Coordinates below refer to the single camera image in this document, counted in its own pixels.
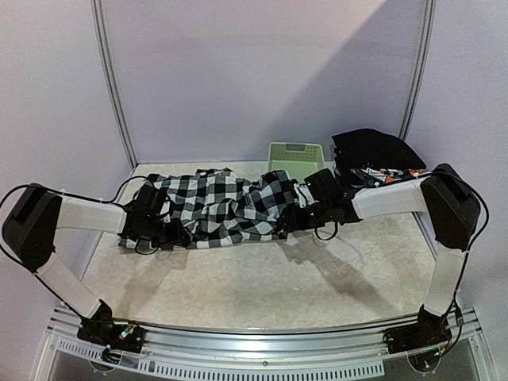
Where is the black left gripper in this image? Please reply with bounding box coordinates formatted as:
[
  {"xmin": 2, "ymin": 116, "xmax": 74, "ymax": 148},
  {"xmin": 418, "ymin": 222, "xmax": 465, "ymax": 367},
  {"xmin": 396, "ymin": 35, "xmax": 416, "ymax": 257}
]
[{"xmin": 144, "ymin": 216, "xmax": 191, "ymax": 249}]

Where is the black t-shirt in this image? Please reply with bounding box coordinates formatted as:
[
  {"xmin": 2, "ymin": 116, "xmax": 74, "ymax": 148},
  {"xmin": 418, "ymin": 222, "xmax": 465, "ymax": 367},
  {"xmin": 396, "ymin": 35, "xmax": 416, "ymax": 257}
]
[{"xmin": 332, "ymin": 128, "xmax": 426, "ymax": 170}]

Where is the black white patterned garment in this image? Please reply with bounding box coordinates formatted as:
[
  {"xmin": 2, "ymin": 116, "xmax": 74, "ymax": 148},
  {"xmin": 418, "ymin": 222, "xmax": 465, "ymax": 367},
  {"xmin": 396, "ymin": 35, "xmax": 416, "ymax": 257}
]
[{"xmin": 125, "ymin": 168, "xmax": 298, "ymax": 249}]

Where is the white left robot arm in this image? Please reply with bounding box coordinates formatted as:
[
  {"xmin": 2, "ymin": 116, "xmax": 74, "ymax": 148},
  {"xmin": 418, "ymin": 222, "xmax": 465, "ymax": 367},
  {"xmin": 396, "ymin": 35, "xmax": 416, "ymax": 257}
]
[{"xmin": 1, "ymin": 183, "xmax": 190, "ymax": 344}]

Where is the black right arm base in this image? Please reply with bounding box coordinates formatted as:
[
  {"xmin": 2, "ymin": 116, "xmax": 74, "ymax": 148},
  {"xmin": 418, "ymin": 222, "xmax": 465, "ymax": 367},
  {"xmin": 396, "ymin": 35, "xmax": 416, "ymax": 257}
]
[{"xmin": 383, "ymin": 300, "xmax": 464, "ymax": 357}]

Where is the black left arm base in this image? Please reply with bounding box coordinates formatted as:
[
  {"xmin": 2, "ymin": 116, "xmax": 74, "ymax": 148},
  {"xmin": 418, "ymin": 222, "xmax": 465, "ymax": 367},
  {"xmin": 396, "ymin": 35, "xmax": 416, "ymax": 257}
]
[{"xmin": 77, "ymin": 300, "xmax": 147, "ymax": 353}]

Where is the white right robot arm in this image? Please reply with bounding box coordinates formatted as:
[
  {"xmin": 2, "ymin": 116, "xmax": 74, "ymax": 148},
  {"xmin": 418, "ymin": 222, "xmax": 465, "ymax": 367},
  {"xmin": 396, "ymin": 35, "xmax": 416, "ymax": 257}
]
[{"xmin": 278, "ymin": 164, "xmax": 487, "ymax": 317}]

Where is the dark folded clothes stack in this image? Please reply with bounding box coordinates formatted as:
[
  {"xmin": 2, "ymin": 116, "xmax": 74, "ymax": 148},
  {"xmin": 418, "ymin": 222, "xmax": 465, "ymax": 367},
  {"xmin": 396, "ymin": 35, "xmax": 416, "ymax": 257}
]
[{"xmin": 333, "ymin": 148, "xmax": 366, "ymax": 192}]

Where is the pale green plastic laundry basket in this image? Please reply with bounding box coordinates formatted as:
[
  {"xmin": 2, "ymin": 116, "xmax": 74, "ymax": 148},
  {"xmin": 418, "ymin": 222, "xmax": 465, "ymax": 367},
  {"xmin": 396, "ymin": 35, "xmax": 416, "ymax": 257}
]
[{"xmin": 268, "ymin": 142, "xmax": 325, "ymax": 180}]

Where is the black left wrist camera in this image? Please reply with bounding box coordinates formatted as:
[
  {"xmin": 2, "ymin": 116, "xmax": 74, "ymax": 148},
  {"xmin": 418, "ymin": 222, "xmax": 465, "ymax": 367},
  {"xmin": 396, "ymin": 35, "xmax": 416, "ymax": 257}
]
[{"xmin": 132, "ymin": 184, "xmax": 167, "ymax": 217}]

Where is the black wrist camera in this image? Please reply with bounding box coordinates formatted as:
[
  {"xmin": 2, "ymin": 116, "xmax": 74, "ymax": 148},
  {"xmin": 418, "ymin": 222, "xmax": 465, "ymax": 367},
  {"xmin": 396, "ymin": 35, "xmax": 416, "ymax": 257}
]
[
  {"xmin": 294, "ymin": 168, "xmax": 343, "ymax": 208},
  {"xmin": 132, "ymin": 184, "xmax": 167, "ymax": 217}
]

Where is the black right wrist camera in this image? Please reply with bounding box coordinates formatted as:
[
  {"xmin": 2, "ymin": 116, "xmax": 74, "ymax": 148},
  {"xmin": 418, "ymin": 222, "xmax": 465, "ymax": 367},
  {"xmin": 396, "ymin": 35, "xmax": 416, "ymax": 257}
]
[{"xmin": 294, "ymin": 168, "xmax": 343, "ymax": 208}]

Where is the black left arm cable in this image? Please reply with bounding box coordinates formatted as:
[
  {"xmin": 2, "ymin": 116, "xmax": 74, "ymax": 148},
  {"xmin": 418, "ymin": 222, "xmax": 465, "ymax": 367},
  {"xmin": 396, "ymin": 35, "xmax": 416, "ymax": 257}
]
[{"xmin": 0, "ymin": 175, "xmax": 150, "ymax": 275}]

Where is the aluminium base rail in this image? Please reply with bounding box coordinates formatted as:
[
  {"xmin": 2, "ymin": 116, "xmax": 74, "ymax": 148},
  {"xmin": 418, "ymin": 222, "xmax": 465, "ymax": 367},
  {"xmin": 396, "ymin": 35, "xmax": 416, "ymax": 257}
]
[{"xmin": 34, "ymin": 307, "xmax": 498, "ymax": 380}]

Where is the right corner wall post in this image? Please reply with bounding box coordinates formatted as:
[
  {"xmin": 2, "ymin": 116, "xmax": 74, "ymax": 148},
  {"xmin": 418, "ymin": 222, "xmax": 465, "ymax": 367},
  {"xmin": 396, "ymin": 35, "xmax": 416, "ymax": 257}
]
[{"xmin": 398, "ymin": 0, "xmax": 437, "ymax": 140}]

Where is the corner wall post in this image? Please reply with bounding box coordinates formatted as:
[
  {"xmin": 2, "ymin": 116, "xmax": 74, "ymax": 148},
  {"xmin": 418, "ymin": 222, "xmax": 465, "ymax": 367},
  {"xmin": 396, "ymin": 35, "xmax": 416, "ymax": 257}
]
[
  {"xmin": 398, "ymin": 0, "xmax": 437, "ymax": 140},
  {"xmin": 90, "ymin": 0, "xmax": 138, "ymax": 169}
]

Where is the left corner wall post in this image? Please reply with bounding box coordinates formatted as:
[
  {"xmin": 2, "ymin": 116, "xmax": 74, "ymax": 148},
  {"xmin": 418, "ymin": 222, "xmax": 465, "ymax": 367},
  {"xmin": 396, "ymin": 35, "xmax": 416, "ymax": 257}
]
[{"xmin": 90, "ymin": 0, "xmax": 138, "ymax": 169}]

